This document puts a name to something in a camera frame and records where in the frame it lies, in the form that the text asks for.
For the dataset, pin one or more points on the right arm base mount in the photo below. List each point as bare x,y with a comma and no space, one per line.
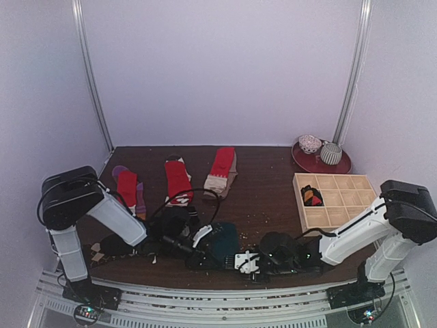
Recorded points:
359,299

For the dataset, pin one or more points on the black white striped sock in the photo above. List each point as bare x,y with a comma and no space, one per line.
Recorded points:
114,245

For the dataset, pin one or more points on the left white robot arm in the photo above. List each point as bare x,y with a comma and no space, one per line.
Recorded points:
68,197

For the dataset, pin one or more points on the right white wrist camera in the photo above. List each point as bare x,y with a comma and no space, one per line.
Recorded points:
246,263

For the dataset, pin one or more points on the black red yellow argyle sock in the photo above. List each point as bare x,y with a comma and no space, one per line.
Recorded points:
311,196

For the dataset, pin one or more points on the right aluminium frame post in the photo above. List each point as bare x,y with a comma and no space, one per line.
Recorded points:
358,60

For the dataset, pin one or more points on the white dotted bowl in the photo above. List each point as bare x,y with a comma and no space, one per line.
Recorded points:
309,144

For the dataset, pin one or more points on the dark green christmas sock pair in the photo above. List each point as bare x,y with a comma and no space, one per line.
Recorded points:
223,242

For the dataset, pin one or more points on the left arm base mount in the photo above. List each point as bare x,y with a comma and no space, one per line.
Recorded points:
92,301

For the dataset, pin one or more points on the grey striped cup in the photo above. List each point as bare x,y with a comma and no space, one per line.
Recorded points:
331,153

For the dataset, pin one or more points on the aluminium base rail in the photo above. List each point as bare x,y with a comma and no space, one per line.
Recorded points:
146,306

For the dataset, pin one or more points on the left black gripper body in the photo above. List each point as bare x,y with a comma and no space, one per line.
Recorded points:
170,242

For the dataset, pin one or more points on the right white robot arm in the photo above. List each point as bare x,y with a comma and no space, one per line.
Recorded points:
403,216

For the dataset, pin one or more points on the aluminium frame post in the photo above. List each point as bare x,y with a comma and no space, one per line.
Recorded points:
77,11
358,60

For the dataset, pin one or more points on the red round plate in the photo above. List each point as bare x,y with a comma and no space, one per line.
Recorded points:
312,163

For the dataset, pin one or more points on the left aluminium frame post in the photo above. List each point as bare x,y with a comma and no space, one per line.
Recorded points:
77,11

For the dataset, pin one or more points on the wooden compartment tray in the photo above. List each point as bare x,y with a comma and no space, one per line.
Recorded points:
345,196

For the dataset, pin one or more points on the red beige sock pair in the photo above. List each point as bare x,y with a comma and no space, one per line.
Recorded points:
222,174

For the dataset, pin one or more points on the red white patterned sock pair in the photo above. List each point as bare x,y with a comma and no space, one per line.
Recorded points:
178,182

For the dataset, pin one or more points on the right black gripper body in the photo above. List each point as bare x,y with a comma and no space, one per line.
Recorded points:
257,274

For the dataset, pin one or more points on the red purple sock pair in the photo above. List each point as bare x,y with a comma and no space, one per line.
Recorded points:
129,187

